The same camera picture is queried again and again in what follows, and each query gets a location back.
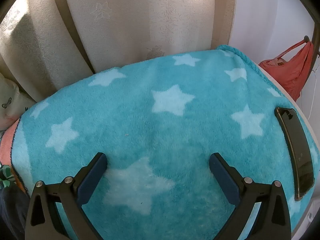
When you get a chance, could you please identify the green printed garment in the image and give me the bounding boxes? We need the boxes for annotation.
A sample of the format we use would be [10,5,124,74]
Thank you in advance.
[0,165,16,188]

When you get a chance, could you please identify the dark pants with striped lining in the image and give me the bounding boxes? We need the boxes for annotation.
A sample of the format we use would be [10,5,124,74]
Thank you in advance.
[0,185,29,240]

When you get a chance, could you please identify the dark wooden pole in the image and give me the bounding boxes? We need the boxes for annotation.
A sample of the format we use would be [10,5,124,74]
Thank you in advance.
[303,36,320,55]

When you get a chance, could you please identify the red fabric pennant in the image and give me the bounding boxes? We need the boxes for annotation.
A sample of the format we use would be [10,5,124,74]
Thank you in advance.
[259,40,314,102]

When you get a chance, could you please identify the teal cartoon star blanket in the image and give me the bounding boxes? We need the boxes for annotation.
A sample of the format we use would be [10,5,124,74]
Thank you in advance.
[0,44,320,240]

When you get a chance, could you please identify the white floral print pillow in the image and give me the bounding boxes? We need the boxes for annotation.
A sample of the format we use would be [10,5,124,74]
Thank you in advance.
[0,75,35,130]

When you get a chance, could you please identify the white cable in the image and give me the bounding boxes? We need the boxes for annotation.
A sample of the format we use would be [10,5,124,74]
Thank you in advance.
[300,64,320,120]

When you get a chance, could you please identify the cream patterned curtain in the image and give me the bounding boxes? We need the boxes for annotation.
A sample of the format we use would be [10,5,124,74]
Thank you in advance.
[0,0,238,103]

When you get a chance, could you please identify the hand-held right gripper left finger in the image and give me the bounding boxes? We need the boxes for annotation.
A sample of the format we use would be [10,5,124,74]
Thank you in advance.
[25,152,108,240]

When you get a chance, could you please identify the black smartphone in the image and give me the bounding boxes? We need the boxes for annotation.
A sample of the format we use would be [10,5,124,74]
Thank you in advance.
[274,107,314,202]

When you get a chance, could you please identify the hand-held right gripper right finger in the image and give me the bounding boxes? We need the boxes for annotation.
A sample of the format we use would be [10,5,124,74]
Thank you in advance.
[209,152,292,240]

